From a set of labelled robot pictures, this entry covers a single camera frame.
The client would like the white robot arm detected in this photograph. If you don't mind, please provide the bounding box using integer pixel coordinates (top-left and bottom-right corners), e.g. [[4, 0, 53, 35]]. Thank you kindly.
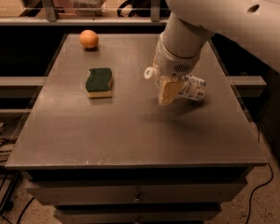
[[145, 0, 280, 105]]

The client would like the green and yellow sponge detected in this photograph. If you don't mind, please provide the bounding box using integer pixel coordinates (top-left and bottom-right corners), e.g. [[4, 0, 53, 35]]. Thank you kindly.
[[85, 68, 113, 98]]

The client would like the black cable right floor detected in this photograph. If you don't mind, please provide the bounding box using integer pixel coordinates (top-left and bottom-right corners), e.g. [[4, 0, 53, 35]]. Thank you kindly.
[[245, 121, 274, 224]]

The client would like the orange fruit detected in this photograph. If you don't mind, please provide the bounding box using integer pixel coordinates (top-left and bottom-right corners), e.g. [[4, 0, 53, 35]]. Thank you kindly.
[[79, 30, 99, 49]]

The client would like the clear plastic container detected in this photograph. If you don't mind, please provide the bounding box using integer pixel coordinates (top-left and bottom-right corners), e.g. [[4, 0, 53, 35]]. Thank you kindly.
[[71, 0, 105, 16]]

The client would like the metal railing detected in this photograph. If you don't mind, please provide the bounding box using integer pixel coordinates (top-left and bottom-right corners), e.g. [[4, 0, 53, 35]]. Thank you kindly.
[[0, 0, 167, 26]]

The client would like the black cables left floor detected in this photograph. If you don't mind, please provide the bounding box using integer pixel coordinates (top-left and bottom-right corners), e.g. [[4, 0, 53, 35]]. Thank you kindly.
[[0, 121, 35, 224]]

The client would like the grey drawer cabinet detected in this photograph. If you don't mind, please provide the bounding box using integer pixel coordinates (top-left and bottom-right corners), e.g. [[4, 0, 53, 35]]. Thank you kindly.
[[7, 34, 266, 224]]

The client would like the clear blue-labelled plastic bottle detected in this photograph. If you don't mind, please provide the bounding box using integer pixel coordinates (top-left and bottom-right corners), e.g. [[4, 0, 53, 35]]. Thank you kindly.
[[144, 66, 206, 101]]

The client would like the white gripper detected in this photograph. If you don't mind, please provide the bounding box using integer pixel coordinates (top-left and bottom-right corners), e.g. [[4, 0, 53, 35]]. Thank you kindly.
[[152, 35, 200, 105]]

